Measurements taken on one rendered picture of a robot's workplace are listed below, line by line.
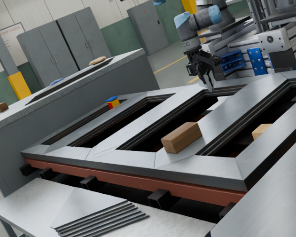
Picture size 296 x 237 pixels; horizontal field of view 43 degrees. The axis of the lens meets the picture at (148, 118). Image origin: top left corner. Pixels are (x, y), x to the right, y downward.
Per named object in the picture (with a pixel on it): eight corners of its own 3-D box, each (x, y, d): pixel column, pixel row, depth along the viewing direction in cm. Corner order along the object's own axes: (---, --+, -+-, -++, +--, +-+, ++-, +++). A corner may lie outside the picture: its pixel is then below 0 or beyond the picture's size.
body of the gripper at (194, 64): (200, 71, 174) (190, 46, 171) (214, 68, 167) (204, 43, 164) (189, 77, 170) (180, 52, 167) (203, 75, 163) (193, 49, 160)
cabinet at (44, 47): (54, 105, 978) (19, 34, 927) (50, 104, 1020) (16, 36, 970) (87, 88, 1018) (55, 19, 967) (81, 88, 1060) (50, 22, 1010)
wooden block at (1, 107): (9, 108, 254) (5, 101, 252) (1, 112, 250) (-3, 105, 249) (3, 109, 261) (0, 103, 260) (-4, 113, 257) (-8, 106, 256)
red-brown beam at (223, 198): (256, 213, 90) (248, 192, 88) (27, 166, 214) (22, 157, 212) (275, 191, 94) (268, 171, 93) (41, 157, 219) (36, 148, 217)
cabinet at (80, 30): (89, 87, 1020) (57, 19, 969) (83, 88, 1062) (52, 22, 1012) (119, 72, 1060) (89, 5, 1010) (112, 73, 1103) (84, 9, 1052)
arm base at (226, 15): (223, 23, 223) (217, 7, 220) (241, 18, 209) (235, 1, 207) (205, 32, 217) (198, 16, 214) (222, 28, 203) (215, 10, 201)
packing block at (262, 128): (268, 144, 116) (264, 132, 115) (254, 143, 120) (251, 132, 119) (278, 134, 119) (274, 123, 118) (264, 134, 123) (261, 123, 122)
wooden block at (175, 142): (176, 154, 117) (170, 140, 116) (165, 152, 122) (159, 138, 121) (203, 135, 123) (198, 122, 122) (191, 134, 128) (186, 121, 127)
